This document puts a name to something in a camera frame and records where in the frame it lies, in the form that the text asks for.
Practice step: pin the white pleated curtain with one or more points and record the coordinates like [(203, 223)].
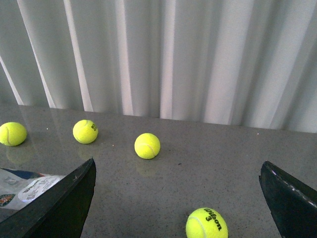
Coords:
[(240, 62)]

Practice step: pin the Wilson tennis ball can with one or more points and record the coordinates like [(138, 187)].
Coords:
[(19, 188)]

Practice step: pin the Wilson 3 tennis ball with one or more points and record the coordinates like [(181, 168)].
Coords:
[(206, 223)]

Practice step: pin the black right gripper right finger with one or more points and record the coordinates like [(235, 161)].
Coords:
[(292, 203)]

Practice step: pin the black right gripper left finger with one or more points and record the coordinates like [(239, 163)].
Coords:
[(60, 212)]

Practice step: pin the middle tennis ball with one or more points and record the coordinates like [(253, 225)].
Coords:
[(147, 146)]

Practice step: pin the far left tennis ball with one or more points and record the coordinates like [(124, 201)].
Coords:
[(12, 134)]

